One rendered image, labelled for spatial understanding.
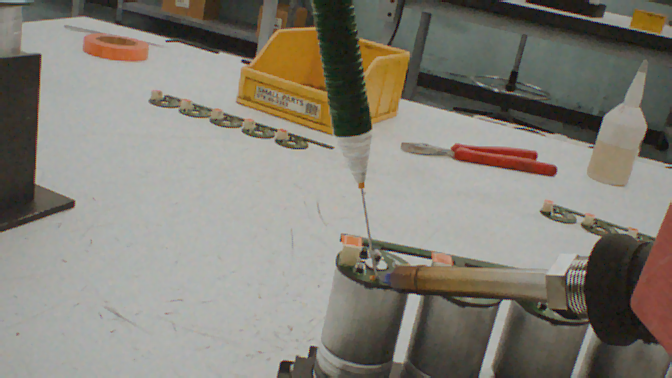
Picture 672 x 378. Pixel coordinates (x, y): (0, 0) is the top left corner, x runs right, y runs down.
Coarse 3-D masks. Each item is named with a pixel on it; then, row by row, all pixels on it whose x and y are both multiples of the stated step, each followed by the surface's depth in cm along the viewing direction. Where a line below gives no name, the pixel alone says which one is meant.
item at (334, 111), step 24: (312, 0) 19; (336, 0) 19; (336, 24) 19; (336, 48) 19; (336, 72) 19; (360, 72) 20; (336, 96) 20; (360, 96) 20; (336, 120) 20; (360, 120) 20
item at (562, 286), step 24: (576, 264) 17; (408, 288) 21; (432, 288) 20; (456, 288) 19; (480, 288) 19; (504, 288) 18; (528, 288) 18; (552, 288) 17; (576, 288) 16; (576, 312) 17
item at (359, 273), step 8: (360, 248) 23; (368, 248) 24; (360, 256) 23; (368, 256) 23; (384, 256) 24; (392, 256) 24; (336, 264) 23; (344, 264) 23; (360, 264) 22; (392, 264) 23; (400, 264) 23; (408, 264) 23; (344, 272) 22; (352, 272) 22; (360, 272) 22; (368, 272) 22; (376, 272) 22; (384, 272) 23; (360, 280) 22; (368, 280) 22; (384, 288) 22; (392, 288) 22
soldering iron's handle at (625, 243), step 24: (600, 240) 16; (624, 240) 16; (600, 264) 16; (624, 264) 15; (600, 288) 15; (624, 288) 15; (600, 312) 15; (624, 312) 15; (600, 336) 16; (624, 336) 16; (648, 336) 16
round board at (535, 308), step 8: (520, 304) 22; (528, 304) 22; (536, 304) 22; (544, 304) 22; (536, 312) 22; (544, 312) 22; (552, 312) 22; (552, 320) 22; (560, 320) 22; (568, 320) 22; (576, 320) 22; (584, 320) 22
